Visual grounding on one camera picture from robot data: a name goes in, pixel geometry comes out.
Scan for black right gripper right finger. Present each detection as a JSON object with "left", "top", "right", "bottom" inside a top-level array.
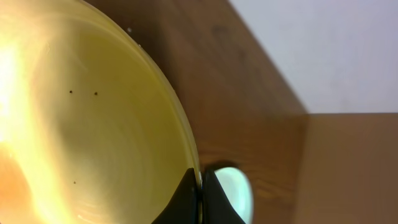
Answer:
[{"left": 202, "top": 169, "right": 244, "bottom": 224}]

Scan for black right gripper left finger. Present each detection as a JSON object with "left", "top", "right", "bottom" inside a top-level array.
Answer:
[{"left": 152, "top": 168, "right": 198, "bottom": 224}]

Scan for light green plate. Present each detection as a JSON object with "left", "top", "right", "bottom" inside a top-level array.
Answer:
[{"left": 215, "top": 167, "right": 254, "bottom": 224}]

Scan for yellow plate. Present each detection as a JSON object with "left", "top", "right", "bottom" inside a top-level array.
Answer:
[{"left": 1, "top": 1, "right": 201, "bottom": 223}]

